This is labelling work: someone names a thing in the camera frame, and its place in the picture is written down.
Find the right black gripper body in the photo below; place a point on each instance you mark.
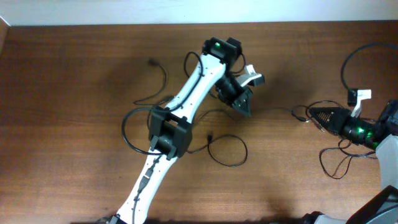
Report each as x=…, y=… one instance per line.
x=347, y=118

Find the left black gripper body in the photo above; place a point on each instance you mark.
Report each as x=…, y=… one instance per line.
x=242, y=94

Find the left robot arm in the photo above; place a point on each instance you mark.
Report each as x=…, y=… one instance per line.
x=170, y=127

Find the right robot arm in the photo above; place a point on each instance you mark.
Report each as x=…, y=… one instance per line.
x=381, y=138

